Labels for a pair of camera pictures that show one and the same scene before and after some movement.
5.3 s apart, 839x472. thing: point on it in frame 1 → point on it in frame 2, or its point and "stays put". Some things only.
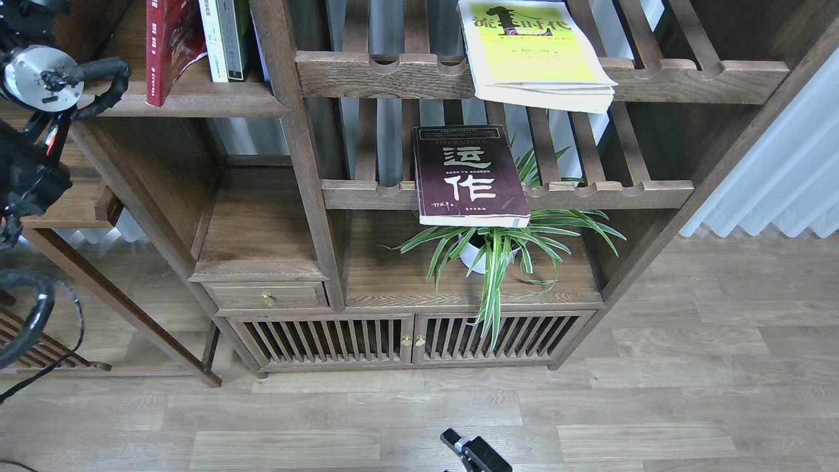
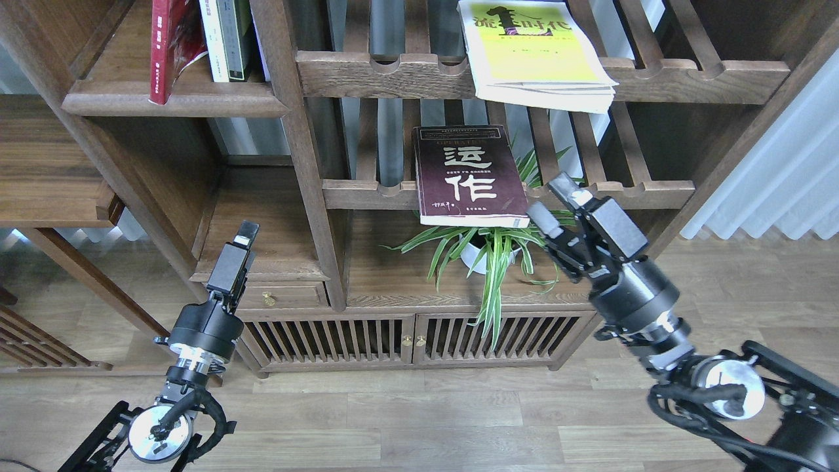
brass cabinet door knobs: [407, 341] stays put
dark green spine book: [236, 29] stays put
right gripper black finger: [477, 455] → [626, 292]
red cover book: [174, 37] stays put
